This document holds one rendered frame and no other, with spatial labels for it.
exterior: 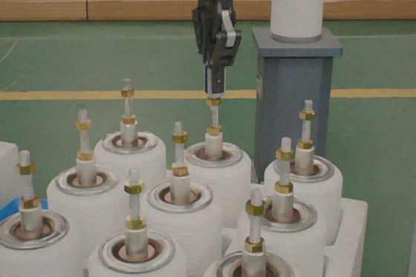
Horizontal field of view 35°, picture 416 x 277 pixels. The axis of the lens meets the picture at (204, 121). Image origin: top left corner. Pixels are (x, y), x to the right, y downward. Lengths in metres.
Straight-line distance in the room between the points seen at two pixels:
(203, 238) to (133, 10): 1.94
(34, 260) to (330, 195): 0.35
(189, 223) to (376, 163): 0.80
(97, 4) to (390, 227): 1.70
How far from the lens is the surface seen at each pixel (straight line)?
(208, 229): 0.74
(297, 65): 1.18
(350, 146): 1.53
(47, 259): 0.68
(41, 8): 2.67
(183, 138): 0.72
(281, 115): 1.21
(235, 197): 0.84
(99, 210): 0.77
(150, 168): 0.87
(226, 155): 0.86
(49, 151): 1.51
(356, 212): 0.89
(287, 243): 0.70
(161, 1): 2.61
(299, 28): 1.18
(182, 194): 0.75
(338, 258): 0.80
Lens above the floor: 0.62
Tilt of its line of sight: 22 degrees down
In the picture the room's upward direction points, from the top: straight up
